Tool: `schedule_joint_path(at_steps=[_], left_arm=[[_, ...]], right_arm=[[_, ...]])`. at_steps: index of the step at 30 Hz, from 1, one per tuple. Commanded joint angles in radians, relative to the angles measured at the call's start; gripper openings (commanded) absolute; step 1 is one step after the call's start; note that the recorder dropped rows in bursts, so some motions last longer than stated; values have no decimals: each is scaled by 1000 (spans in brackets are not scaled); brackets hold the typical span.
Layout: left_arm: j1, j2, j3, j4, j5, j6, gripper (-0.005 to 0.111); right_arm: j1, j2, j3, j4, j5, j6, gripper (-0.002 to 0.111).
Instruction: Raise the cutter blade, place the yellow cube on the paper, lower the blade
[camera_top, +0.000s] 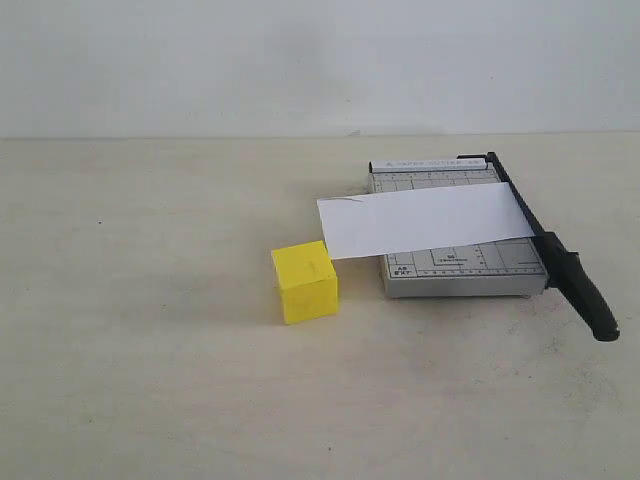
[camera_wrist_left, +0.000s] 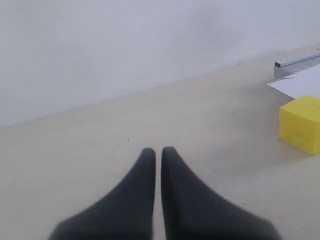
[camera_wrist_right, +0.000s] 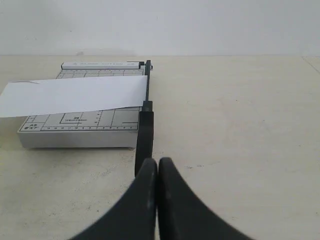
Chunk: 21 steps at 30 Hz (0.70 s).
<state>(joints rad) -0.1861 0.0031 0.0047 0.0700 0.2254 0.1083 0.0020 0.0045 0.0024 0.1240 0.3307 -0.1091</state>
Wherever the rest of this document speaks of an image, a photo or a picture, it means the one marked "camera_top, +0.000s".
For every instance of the white paper strip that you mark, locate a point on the white paper strip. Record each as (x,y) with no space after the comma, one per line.
(412,220)

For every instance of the yellow foam cube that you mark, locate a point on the yellow foam cube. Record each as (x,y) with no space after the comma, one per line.
(307,282)

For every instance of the black cutter blade arm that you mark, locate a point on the black cutter blade arm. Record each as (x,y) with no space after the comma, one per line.
(563,267)

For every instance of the grey metal paper cutter base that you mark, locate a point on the grey metal paper cutter base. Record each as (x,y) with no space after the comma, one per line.
(502,268)

